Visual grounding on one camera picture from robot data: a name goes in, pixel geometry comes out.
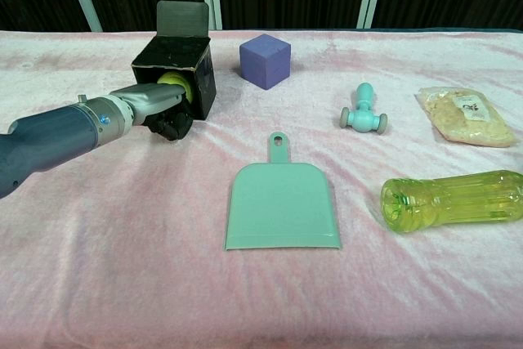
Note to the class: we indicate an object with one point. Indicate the dark left robot hand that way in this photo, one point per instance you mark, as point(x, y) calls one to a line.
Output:
point(151, 97)

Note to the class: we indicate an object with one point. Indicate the yellow-green tennis ball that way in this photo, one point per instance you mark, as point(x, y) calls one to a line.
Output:
point(171, 78)

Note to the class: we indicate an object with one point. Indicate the clear bag of pale flakes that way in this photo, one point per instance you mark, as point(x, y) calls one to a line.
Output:
point(466, 118)

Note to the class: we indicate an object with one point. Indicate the pink fuzzy table cloth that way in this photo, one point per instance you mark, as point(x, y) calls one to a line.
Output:
point(122, 267)

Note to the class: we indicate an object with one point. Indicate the teal plastic dustpan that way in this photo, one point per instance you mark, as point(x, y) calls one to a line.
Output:
point(282, 210)

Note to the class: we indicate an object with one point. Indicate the purple foam cube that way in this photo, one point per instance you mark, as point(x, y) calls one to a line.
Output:
point(263, 63)

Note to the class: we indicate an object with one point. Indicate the teal roller massager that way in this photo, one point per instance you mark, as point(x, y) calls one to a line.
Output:
point(363, 116)

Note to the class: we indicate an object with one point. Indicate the black open cardboard box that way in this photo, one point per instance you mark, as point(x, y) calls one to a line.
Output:
point(175, 50)

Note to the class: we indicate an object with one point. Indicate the yellow-green transparent plastic bottle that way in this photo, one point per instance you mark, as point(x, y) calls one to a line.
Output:
point(453, 202)

